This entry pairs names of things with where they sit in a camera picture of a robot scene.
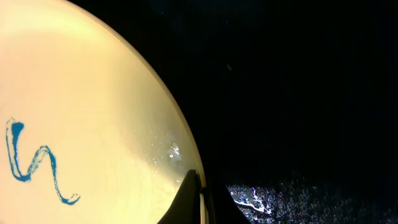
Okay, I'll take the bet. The yellow plate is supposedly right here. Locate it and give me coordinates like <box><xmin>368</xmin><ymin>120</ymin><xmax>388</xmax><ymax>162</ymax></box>
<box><xmin>1</xmin><ymin>1</ymin><xmax>208</xmax><ymax>223</ymax></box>

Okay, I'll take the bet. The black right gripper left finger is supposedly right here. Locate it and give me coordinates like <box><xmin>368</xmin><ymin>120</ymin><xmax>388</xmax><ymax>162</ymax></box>
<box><xmin>158</xmin><ymin>169</ymin><xmax>201</xmax><ymax>224</ymax></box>

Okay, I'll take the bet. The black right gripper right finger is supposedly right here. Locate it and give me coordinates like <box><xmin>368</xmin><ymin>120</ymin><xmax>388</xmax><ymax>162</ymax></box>
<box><xmin>205</xmin><ymin>179</ymin><xmax>250</xmax><ymax>224</ymax></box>

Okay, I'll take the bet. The round black tray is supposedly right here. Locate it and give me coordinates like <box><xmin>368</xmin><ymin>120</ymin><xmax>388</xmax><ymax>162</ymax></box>
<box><xmin>78</xmin><ymin>1</ymin><xmax>397</xmax><ymax>223</ymax></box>

